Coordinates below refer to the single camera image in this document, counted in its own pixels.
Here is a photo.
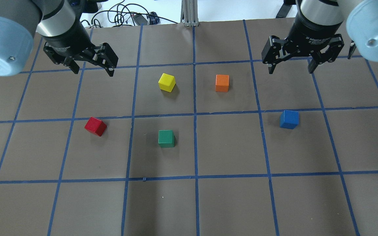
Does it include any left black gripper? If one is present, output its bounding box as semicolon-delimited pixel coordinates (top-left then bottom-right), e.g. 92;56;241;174
42;25;118;77

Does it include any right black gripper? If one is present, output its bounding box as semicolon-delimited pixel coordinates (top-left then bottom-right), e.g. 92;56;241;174
262;18;345;74

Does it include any red block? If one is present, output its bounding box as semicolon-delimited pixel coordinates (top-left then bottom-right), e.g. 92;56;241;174
84;117;107;136

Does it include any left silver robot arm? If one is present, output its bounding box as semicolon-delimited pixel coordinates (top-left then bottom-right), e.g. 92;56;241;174
0;0;118;76

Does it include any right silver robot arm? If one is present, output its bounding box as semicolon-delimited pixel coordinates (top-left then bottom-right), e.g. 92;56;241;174
261;0;378;74

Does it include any blue block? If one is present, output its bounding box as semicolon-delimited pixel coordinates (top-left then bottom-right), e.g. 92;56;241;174
279;109;300;129

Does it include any orange block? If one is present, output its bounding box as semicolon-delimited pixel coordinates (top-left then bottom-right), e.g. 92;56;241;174
215;74;230;92

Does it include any yellow block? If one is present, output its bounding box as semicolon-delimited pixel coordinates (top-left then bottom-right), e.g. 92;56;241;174
158;73;176;92

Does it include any green block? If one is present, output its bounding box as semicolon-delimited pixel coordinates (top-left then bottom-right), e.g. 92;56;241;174
158;130;175;148

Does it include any black cables bundle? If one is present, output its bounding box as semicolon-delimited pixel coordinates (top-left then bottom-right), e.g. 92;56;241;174
81;3;178;28

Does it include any aluminium frame post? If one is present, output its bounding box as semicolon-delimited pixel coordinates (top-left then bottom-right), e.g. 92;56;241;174
180;0;199;27

